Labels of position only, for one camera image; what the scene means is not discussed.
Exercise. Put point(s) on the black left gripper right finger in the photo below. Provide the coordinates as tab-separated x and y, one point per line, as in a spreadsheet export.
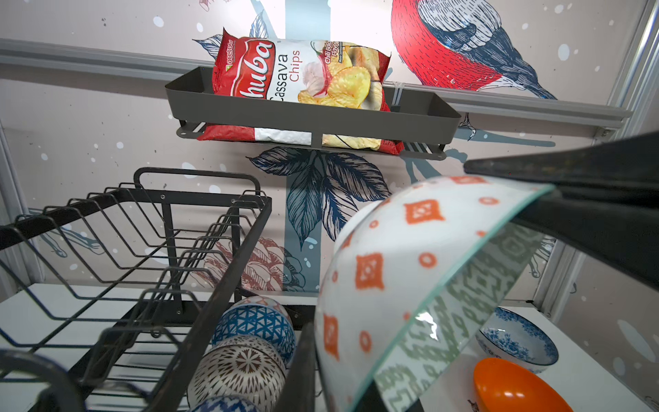
298	393

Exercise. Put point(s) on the green patterned bowl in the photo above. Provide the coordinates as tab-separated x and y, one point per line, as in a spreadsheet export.
414	281

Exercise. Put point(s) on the blue floral white bowl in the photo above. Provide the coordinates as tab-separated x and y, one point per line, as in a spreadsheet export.
509	336

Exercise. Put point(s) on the red cassava chips bag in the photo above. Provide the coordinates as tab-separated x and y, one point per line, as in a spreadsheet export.
321	73

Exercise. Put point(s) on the blue triangle patterned bowl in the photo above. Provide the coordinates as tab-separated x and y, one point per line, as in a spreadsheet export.
262	317

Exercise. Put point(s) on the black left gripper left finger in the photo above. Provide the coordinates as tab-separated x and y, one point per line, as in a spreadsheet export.
53	388

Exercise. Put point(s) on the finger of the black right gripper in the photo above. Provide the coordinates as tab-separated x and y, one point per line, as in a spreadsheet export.
622	233
622	172

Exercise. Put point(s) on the orange plastic bowl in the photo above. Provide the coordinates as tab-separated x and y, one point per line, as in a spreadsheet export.
504	386

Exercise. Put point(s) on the black wire dish rack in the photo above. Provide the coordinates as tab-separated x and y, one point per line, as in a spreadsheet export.
124	287

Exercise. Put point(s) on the dark wall shelf basket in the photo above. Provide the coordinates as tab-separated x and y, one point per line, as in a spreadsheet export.
417	116

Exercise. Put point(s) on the brown white patterned bowl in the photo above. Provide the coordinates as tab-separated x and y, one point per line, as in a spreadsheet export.
245	366

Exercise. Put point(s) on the red orange patterned bowl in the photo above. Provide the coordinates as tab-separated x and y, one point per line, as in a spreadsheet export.
225	404

